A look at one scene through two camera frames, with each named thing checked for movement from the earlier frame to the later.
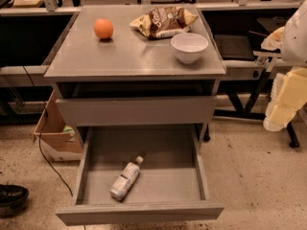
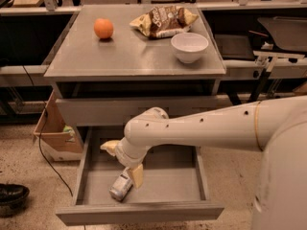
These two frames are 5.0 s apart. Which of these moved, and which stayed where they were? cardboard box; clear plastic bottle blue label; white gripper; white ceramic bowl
Moved: white gripper
Stayed: white ceramic bowl; cardboard box; clear plastic bottle blue label
